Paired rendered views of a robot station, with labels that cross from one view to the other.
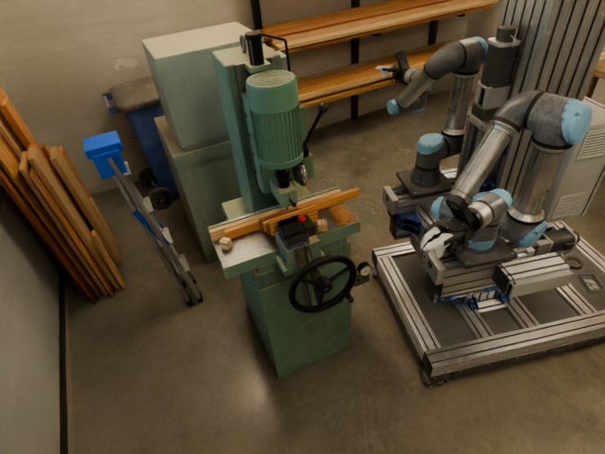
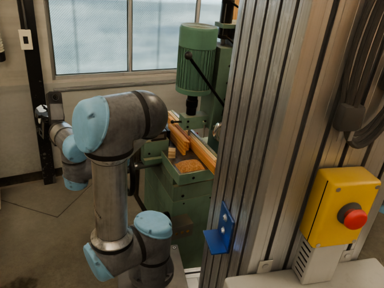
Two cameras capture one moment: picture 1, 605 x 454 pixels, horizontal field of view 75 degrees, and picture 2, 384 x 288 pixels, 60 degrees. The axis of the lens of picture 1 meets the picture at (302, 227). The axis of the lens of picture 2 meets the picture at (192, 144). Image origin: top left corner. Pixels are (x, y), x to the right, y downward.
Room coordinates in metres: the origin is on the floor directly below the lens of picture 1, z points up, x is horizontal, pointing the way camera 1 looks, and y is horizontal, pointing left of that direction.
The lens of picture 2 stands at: (1.15, -1.49, 1.73)
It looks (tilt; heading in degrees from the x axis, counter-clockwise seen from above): 28 degrees down; 82
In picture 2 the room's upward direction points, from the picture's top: 6 degrees clockwise
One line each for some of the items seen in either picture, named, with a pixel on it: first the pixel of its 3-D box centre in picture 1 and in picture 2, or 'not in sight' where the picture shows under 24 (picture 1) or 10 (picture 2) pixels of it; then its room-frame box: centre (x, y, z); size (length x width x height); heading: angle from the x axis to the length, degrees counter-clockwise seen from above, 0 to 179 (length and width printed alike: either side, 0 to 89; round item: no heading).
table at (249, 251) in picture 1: (290, 240); (166, 148); (1.23, 0.05, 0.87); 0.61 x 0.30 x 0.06; 110
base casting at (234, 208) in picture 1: (282, 228); (205, 163); (1.46, 0.10, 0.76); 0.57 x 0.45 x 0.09; 20
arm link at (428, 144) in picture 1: (430, 149); not in sight; (1.66, -0.65, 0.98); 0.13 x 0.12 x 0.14; 112
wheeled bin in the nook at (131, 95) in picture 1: (164, 141); not in sight; (3.07, 1.08, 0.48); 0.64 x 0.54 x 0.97; 115
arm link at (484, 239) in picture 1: (478, 228); (80, 170); (0.92, -0.56, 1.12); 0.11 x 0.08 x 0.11; 34
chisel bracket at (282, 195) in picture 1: (284, 192); (194, 122); (1.36, 0.06, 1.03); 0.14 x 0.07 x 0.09; 20
